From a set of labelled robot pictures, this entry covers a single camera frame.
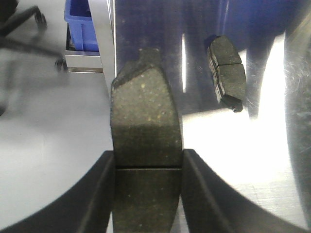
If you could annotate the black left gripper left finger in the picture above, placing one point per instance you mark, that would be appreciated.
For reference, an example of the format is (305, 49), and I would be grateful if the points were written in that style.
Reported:
(85, 208)

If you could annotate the grey brake pad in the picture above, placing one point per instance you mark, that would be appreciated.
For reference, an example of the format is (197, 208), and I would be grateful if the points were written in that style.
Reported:
(147, 145)
(228, 73)

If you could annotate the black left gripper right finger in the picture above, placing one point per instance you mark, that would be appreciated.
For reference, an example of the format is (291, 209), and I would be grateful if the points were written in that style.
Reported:
(213, 206)

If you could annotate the black office chair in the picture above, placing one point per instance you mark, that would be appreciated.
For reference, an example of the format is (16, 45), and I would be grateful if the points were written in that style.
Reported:
(32, 34)

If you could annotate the small blue floor bin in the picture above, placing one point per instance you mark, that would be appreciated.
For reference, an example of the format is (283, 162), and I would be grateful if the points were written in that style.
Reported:
(77, 14)

